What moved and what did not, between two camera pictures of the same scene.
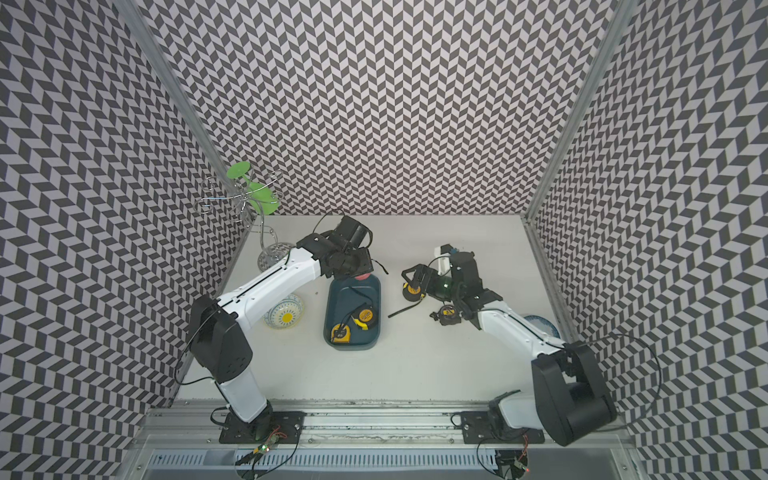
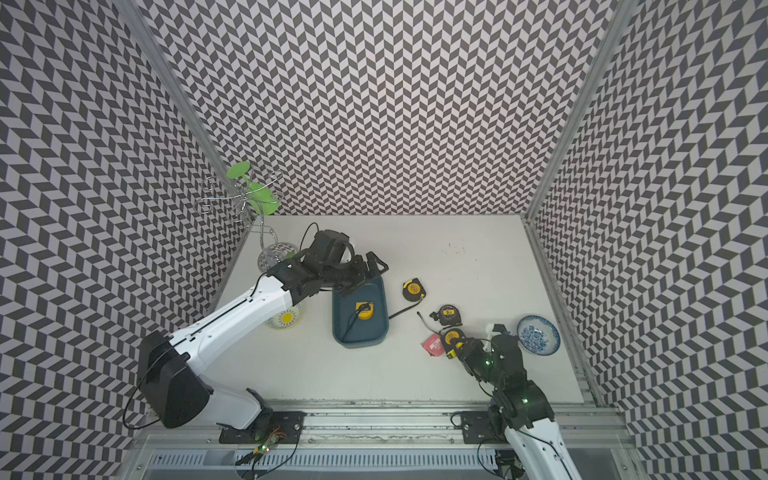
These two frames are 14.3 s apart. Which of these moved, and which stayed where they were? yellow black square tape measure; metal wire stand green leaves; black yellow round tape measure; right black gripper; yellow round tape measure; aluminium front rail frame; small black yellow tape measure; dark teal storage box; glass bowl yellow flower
Moved: yellow black square tape measure; dark teal storage box; yellow round tape measure; right black gripper
Stayed: black yellow round tape measure; small black yellow tape measure; glass bowl yellow flower; metal wire stand green leaves; aluminium front rail frame
